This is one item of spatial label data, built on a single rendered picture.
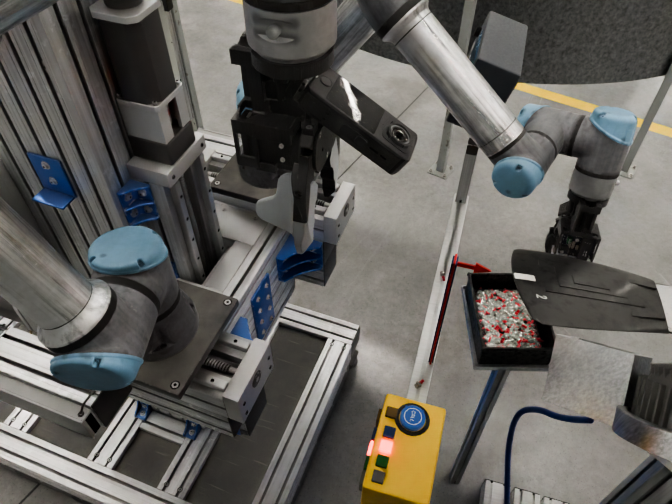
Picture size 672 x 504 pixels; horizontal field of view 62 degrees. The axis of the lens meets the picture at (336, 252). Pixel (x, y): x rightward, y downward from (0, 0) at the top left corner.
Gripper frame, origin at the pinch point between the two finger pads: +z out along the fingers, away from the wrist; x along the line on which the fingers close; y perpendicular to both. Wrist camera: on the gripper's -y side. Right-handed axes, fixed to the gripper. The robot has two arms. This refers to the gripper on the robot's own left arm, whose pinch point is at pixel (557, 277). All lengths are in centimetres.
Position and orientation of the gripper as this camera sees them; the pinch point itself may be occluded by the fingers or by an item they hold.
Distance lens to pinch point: 123.7
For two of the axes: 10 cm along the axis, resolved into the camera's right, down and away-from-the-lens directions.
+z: -0.8, 8.5, 5.2
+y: -2.7, 4.8, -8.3
